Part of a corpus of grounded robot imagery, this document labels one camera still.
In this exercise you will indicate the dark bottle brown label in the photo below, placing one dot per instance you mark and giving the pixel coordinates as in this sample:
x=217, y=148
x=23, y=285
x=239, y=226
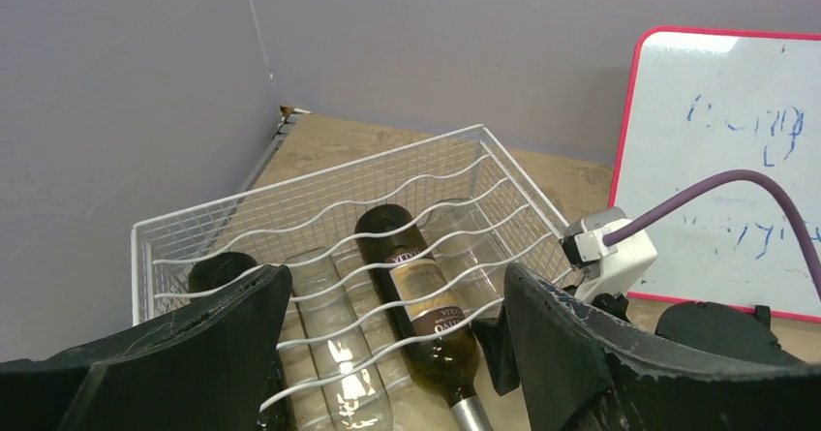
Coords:
x=403, y=272

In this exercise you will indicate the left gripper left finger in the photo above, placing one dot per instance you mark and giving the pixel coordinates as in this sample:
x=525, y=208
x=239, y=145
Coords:
x=203, y=366

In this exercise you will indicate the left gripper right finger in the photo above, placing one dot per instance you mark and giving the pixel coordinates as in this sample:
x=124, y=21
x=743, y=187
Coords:
x=582, y=368

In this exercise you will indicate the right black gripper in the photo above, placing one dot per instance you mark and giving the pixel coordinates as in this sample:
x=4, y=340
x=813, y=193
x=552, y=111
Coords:
x=706, y=334

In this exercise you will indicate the dark bottle white label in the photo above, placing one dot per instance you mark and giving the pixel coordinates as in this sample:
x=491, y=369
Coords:
x=219, y=271

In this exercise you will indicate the white wire wine rack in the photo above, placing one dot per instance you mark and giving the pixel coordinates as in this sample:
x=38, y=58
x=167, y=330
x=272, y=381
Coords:
x=320, y=209

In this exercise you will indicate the clear square glass bottle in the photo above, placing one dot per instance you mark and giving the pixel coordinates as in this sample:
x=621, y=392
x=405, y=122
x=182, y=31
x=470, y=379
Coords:
x=357, y=401

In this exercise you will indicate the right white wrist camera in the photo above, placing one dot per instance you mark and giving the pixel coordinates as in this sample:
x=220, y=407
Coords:
x=603, y=268

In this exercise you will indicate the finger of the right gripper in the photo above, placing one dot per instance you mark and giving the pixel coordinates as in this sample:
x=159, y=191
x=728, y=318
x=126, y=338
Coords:
x=494, y=337

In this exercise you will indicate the clear bottle back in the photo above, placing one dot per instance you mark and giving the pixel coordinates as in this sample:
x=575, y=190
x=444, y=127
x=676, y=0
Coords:
x=466, y=246

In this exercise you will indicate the red framed whiteboard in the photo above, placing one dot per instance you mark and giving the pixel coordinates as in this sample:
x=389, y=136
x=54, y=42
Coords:
x=706, y=101

